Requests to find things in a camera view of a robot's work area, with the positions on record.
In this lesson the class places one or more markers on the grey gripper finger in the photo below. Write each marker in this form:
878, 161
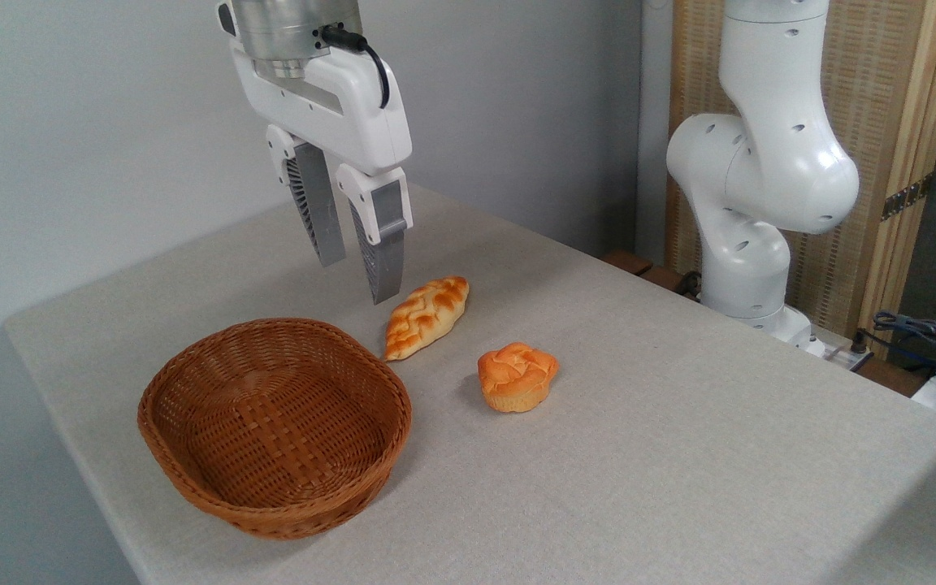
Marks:
318, 203
383, 219

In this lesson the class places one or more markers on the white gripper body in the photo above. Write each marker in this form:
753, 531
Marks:
338, 106

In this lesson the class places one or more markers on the round orange bread bun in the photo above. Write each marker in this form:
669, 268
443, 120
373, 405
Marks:
517, 378

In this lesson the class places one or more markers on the long braided bread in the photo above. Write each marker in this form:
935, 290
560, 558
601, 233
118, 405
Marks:
423, 317

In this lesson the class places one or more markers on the brown wicker basket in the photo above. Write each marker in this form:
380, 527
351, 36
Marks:
273, 422

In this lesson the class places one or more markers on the brown wooden block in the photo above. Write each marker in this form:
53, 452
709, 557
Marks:
663, 279
627, 262

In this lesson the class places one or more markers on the grey fabric table cover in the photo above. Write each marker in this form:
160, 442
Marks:
639, 487

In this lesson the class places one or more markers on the white power strip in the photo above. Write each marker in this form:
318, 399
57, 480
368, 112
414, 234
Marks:
842, 355

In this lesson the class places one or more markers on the dark metal screen hinge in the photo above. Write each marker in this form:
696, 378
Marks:
907, 197

